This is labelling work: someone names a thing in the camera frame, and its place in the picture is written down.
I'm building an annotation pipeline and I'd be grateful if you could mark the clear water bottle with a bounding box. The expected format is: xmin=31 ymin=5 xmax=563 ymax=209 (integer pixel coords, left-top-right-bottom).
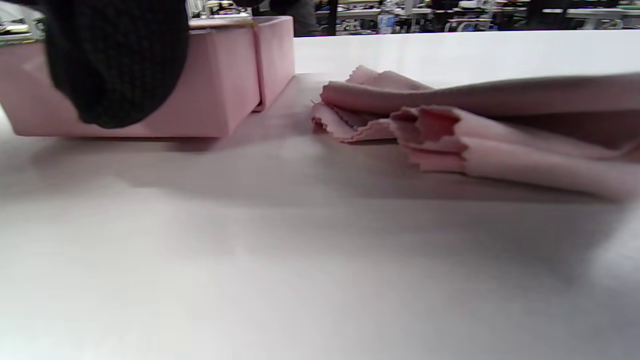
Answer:
xmin=377 ymin=0 xmax=397 ymax=35

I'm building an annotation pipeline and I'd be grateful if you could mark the pink floral jewelry box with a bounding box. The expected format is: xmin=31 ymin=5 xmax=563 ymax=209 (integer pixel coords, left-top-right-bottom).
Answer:
xmin=0 ymin=15 xmax=296 ymax=138

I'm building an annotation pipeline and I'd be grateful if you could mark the person's right hand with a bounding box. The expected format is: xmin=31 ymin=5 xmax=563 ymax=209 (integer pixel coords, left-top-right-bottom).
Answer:
xmin=45 ymin=0 xmax=191 ymax=130

